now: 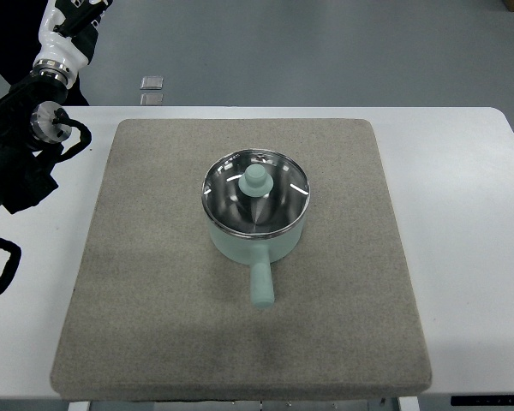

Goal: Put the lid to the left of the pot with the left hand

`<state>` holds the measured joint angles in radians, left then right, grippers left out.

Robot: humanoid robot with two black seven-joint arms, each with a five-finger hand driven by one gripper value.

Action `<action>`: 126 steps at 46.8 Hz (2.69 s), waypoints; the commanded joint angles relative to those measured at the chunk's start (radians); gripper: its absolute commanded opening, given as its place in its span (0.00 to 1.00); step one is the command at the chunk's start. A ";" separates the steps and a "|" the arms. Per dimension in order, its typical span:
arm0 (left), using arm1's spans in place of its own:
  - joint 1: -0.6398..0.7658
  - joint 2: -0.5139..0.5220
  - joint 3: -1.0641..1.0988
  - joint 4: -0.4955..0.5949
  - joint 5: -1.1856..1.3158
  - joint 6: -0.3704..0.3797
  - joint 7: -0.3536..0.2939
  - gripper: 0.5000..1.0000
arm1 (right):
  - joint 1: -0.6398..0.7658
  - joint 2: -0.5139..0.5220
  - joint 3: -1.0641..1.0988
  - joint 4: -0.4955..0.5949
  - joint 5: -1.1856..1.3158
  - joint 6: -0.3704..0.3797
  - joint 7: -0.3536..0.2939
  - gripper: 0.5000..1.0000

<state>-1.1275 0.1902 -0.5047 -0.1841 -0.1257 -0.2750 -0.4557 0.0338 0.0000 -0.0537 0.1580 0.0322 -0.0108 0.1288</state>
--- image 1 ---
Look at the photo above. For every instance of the glass lid with green knob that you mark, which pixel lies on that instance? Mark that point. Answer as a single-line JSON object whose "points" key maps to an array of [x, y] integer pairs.
{"points": [[255, 193]]}

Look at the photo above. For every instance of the upper metal floor plate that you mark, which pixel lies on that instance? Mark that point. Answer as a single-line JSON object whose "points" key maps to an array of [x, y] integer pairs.
{"points": [[152, 82]]}

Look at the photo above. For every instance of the mint green saucepan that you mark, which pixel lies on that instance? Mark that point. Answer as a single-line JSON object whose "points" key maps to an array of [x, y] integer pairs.
{"points": [[258, 255]]}

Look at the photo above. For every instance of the metal floor plate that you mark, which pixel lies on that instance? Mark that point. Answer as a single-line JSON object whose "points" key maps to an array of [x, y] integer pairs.
{"points": [[151, 99], [152, 82]]}

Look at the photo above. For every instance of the black table control panel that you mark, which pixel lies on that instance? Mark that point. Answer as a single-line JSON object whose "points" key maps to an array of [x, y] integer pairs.
{"points": [[483, 401]]}

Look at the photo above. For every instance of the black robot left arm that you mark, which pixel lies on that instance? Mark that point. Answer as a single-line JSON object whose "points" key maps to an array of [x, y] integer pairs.
{"points": [[36, 133]]}

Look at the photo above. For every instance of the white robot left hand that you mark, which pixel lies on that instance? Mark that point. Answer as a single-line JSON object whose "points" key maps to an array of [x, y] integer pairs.
{"points": [[68, 34]]}

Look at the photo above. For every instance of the grey felt mat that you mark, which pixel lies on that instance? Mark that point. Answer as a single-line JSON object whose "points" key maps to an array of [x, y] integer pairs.
{"points": [[158, 313]]}

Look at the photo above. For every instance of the lower metal floor plate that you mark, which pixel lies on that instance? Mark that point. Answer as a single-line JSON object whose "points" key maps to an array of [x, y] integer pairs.
{"points": [[151, 99]]}

